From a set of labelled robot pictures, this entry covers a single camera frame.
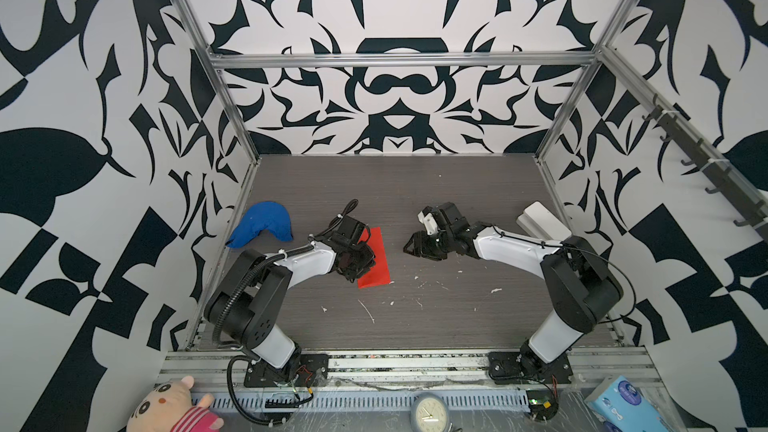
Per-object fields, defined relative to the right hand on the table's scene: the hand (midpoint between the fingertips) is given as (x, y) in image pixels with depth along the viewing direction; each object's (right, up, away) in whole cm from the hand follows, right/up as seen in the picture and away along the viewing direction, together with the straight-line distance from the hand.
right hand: (410, 248), depth 88 cm
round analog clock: (+2, -31, -22) cm, 38 cm away
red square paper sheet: (-9, -8, +3) cm, 13 cm away
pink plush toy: (-52, -28, -25) cm, 64 cm away
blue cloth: (-49, +8, +12) cm, 51 cm away
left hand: (-9, -3, +2) cm, 10 cm away
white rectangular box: (+41, +7, +6) cm, 42 cm away
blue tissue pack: (+44, -30, -22) cm, 58 cm away
